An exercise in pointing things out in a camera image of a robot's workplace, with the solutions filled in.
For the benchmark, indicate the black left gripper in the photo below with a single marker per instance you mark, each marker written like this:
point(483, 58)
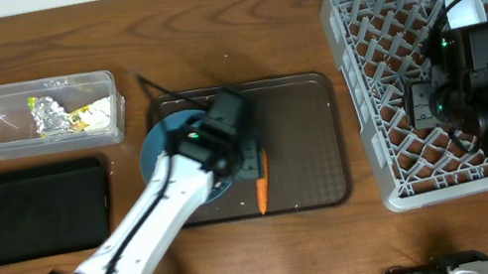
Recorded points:
point(256, 164)

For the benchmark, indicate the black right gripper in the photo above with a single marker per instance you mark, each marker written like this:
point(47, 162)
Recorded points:
point(417, 94)

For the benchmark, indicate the orange carrot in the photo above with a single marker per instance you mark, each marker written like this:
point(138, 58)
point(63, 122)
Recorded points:
point(262, 186)

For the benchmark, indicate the dark blue plate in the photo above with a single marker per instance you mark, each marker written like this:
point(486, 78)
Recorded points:
point(154, 145)

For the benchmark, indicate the white napkin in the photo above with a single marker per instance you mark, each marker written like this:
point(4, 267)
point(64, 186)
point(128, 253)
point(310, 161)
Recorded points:
point(97, 114)

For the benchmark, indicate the yellow snack wrapper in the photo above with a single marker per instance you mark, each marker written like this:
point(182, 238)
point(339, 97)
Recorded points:
point(76, 121)

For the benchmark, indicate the aluminium foil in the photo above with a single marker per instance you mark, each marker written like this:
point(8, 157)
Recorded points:
point(50, 117)

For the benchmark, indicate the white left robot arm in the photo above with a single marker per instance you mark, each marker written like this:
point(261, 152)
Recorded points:
point(204, 151)

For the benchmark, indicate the grey dishwasher rack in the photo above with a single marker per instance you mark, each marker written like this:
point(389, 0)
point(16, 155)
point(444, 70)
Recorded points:
point(377, 46)

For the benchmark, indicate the brown serving tray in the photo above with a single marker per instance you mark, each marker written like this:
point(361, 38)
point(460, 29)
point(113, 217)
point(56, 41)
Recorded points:
point(301, 131)

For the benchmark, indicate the black tray bin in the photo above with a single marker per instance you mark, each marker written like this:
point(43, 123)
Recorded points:
point(53, 209)

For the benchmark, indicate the clear plastic bin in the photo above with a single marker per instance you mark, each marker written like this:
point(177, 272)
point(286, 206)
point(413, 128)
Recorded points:
point(18, 133)

